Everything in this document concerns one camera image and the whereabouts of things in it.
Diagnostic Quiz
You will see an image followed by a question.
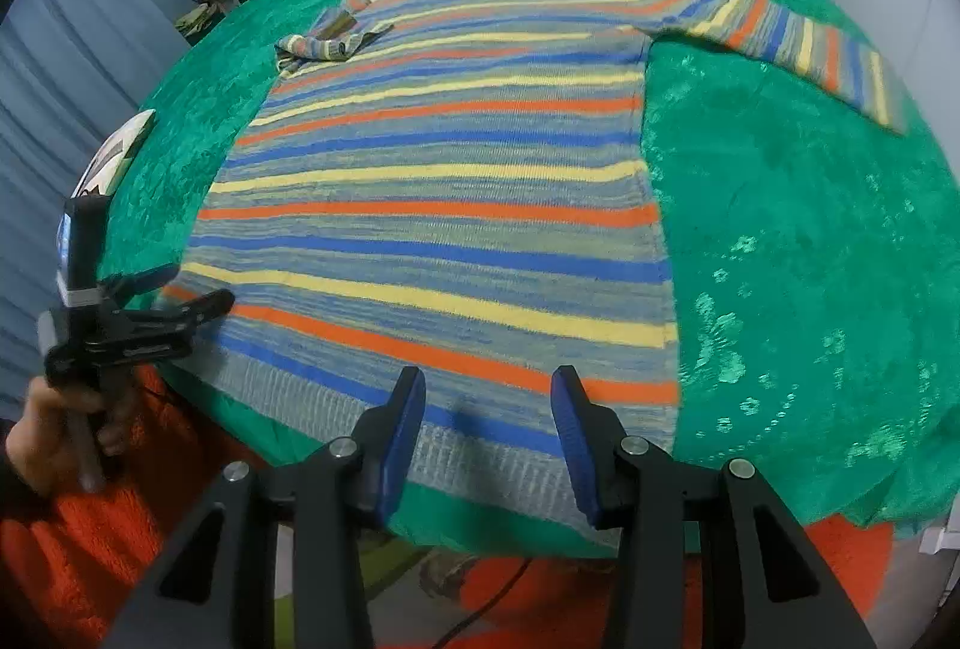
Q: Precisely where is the black cable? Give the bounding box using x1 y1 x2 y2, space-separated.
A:
427 557 535 649

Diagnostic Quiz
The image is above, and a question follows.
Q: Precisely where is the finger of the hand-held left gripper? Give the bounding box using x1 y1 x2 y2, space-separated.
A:
120 288 236 350
103 263 181 310

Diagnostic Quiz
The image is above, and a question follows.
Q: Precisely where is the orange fleece blanket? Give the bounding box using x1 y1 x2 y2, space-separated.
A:
0 364 901 649

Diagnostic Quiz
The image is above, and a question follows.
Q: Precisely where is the blue-grey curtain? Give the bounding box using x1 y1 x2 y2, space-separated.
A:
0 0 226 425

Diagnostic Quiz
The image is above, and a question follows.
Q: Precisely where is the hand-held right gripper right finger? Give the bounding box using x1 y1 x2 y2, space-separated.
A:
550 364 878 649

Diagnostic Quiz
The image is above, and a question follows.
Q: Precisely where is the striped knit sweater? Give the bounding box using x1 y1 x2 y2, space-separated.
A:
160 0 910 537

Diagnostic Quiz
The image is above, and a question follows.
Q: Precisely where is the person's left hand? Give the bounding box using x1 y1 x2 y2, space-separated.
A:
6 380 141 497

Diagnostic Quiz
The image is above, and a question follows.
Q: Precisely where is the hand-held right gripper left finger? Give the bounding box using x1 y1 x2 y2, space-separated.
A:
97 365 428 649

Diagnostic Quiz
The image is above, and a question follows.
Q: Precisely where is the green floral blanket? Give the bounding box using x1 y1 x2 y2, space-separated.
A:
97 0 960 560

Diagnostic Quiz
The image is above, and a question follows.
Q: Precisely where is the white printed cushion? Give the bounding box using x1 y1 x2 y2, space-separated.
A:
78 109 158 200

